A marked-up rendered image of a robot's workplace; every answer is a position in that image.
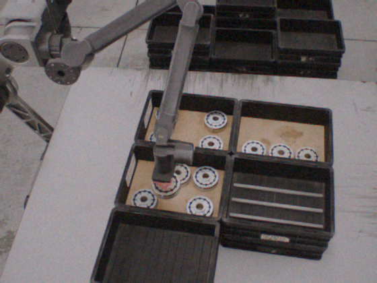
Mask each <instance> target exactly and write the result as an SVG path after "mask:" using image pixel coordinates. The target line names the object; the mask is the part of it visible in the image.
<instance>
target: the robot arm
mask: <svg viewBox="0 0 377 283"><path fill-rule="evenodd" d="M176 5H179V7H180V8H181V10H182V12H183V17H182V19H181V20H180V23H179V27H178V34H177V37H176V42H175V45H174V50H173V53H172V59H171V62H170V66H169V72H168V77H167V81H166V86H165V88H164V94H163V97H162V101H161V105H160V108H159V111H158V115H157V119H156V121H155V125H154V131H153V134H154V137H155V139H156V144H155V145H154V148H153V152H154V162H155V165H154V166H155V168H154V170H153V174H152V182H154V183H155V184H158V185H159V186H160V187H161V188H162V189H167V188H168V186H170V185H171V184H172V181H173V180H172V178H173V176H174V171H175V168H176V165H177V164H187V165H193V157H194V143H192V142H185V141H180V140H175V139H170V137H171V135H172V134H173V133H174V128H175V126H176V119H177V116H178V111H179V106H180V101H181V99H182V91H183V88H184V83H185V80H186V75H187V73H188V70H189V65H190V62H191V57H192V53H193V49H194V46H195V39H196V36H197V32H198V29H199V25H198V23H199V19H200V18H201V17H202V15H203V11H204V10H203V6H202V5H201V4H200V3H199V2H198V0H146V1H144V2H142V3H140V4H139V5H137V6H136V7H134V8H133V9H131V10H130V11H128V12H127V13H124V14H123V15H121V16H120V17H118V18H117V19H115V20H114V21H112V22H111V23H109V24H107V25H105V26H103V27H102V28H101V29H99V30H97V31H96V32H94V33H91V34H90V35H89V36H87V37H85V38H83V40H82V41H81V42H80V41H77V39H72V38H65V36H64V34H56V33H52V32H46V28H45V27H44V24H43V23H37V25H36V27H35V29H34V31H33V33H32V35H31V38H30V44H31V46H32V48H33V50H34V53H35V55H36V59H37V61H38V64H39V66H40V67H46V65H47V63H48V61H49V59H56V58H62V60H63V61H64V62H65V63H66V64H67V65H68V66H69V68H70V69H71V67H73V68H76V67H81V66H84V65H89V64H90V63H91V62H92V61H93V60H94V57H95V54H98V53H99V52H101V51H103V50H104V49H105V48H106V47H108V46H110V45H111V44H113V43H115V42H116V41H118V40H120V39H121V38H122V37H124V36H126V35H127V34H129V33H130V32H133V31H134V30H136V29H138V28H139V27H141V26H142V25H144V24H146V23H147V22H148V21H150V20H153V19H154V18H156V17H158V16H159V15H160V14H161V13H164V12H165V11H166V10H168V9H171V8H173V7H175V6H176ZM162 183H163V184H166V185H165V186H163V185H162Z"/></svg>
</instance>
